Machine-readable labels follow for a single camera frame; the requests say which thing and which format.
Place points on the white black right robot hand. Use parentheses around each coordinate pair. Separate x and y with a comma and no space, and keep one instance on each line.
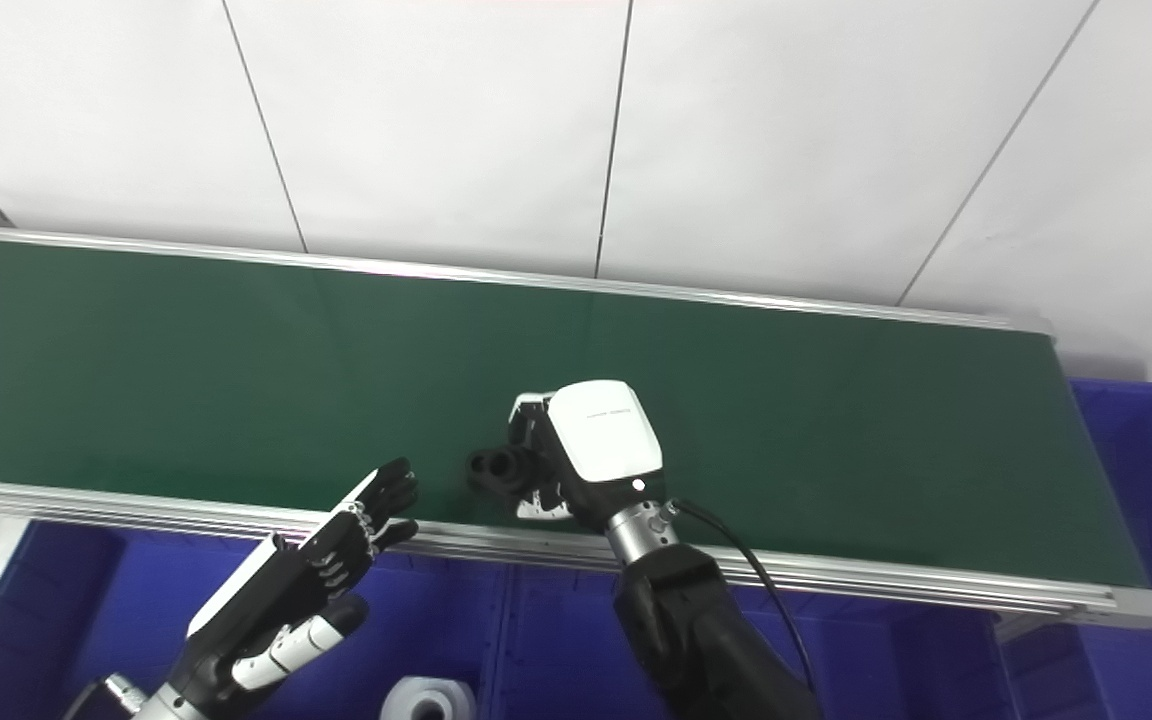
(601,430)

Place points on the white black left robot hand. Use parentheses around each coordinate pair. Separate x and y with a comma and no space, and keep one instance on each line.
(276,600)

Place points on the black flanged plastic part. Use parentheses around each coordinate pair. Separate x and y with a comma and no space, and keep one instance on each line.
(496,470)

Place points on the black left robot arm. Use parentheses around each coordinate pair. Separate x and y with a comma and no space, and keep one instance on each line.
(161,708)

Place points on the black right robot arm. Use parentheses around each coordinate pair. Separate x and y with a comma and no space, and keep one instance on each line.
(696,640)

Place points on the blue plastic bin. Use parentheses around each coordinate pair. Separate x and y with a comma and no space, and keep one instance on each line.
(886,660)
(86,610)
(1146,480)

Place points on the white cylindrical part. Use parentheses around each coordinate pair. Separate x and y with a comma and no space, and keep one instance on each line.
(451,695)

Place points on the green conveyor belt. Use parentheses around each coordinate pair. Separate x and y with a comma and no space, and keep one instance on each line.
(886,580)
(236,380)

